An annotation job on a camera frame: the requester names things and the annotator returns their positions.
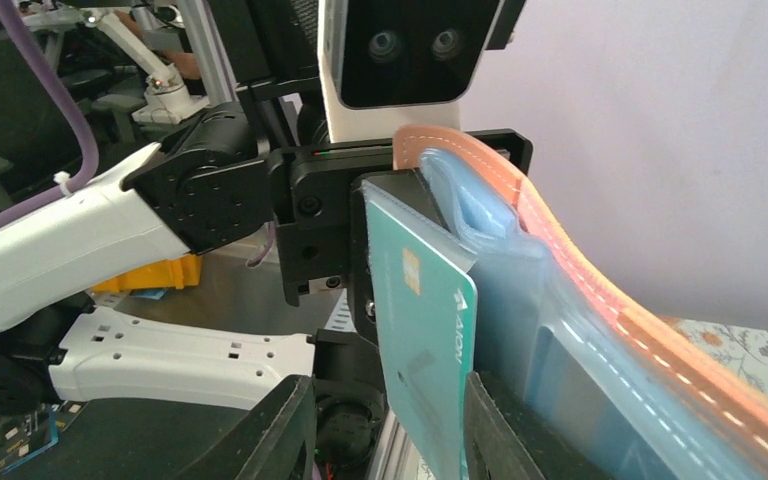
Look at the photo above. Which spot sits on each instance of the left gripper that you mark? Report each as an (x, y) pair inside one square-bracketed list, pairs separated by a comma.
[(322, 237)]

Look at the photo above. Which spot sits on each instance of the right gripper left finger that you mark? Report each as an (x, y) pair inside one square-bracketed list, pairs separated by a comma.
[(275, 440)]

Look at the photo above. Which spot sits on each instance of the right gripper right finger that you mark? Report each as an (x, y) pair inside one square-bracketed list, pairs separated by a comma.
[(505, 439)]

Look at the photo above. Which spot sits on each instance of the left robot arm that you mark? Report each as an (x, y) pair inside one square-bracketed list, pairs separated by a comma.
[(193, 192)]

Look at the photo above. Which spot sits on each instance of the dark cards on desk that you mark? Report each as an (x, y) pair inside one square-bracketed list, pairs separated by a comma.
[(25, 437)]

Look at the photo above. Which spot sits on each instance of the yellow plastic bin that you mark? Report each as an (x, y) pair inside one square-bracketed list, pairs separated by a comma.
[(180, 273)]

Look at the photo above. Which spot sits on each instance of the floral table mat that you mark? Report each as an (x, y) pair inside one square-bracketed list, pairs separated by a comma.
[(742, 350)]

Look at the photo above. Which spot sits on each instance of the aluminium rail frame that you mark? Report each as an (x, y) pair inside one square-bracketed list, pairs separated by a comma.
[(394, 455)]

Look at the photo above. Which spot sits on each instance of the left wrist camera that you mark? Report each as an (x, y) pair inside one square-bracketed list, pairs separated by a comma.
[(384, 64)]

